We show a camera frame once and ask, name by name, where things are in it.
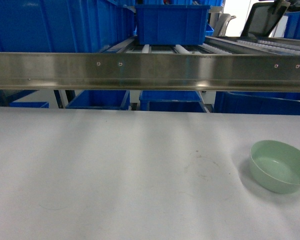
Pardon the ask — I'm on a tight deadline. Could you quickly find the green bowl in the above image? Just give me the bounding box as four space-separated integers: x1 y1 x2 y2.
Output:
249 140 300 194

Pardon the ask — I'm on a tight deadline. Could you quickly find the blue bin below middle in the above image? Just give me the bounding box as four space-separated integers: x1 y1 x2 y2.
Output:
139 90 205 113

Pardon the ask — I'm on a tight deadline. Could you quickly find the blue bin below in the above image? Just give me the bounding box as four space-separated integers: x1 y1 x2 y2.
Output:
66 90 130 111
139 90 205 113
214 91 300 116

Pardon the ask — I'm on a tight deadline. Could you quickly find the blue bin below left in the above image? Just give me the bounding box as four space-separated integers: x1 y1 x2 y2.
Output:
66 90 130 111

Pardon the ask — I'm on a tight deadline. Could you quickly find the blue bin below right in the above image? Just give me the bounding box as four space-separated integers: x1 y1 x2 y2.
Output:
214 91 300 116

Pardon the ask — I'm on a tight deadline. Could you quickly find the blue bin on rollers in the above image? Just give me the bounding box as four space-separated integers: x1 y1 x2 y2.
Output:
135 4 211 46

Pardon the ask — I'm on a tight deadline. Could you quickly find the white roller conveyor track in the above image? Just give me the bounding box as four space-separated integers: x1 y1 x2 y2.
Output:
101 36 300 56

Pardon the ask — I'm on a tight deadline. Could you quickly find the black office chair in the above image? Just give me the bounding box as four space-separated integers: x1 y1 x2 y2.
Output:
240 0 291 38

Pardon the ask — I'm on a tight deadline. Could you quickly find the large blue bin left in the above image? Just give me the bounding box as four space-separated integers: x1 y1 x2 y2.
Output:
0 0 135 53

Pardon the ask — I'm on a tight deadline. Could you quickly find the blue bin far right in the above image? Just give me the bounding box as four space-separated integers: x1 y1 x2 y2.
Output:
283 11 300 40

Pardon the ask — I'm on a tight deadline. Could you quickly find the stainless steel shelf rail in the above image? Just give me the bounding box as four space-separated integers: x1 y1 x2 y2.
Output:
0 52 300 92

